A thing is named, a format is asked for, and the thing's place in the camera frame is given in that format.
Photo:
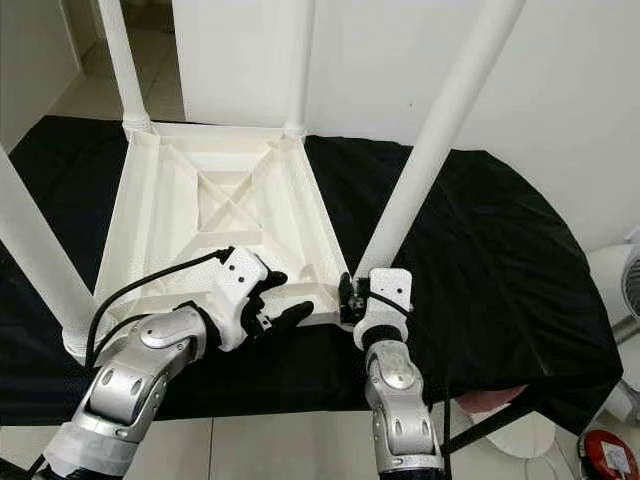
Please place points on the white plastic children table top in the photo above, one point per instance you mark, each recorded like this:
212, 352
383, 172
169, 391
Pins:
160, 220

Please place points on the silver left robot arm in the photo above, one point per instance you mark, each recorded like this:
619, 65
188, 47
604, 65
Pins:
160, 345

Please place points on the black table cloth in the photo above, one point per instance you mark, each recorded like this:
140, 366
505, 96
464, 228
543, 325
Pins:
510, 280

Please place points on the pink rounded object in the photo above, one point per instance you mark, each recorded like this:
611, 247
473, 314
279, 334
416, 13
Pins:
495, 398

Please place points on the black metal table leg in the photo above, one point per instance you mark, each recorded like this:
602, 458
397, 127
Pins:
10, 468
490, 428

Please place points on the red round floor device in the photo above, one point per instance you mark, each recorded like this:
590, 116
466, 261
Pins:
615, 455

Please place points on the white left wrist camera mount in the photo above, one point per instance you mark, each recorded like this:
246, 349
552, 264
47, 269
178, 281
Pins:
240, 280

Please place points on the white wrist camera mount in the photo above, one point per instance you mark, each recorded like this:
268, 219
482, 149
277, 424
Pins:
390, 285
240, 280

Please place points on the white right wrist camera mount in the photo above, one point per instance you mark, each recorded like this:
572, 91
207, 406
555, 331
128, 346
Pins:
390, 285

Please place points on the white door frame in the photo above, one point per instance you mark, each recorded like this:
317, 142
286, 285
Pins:
85, 20

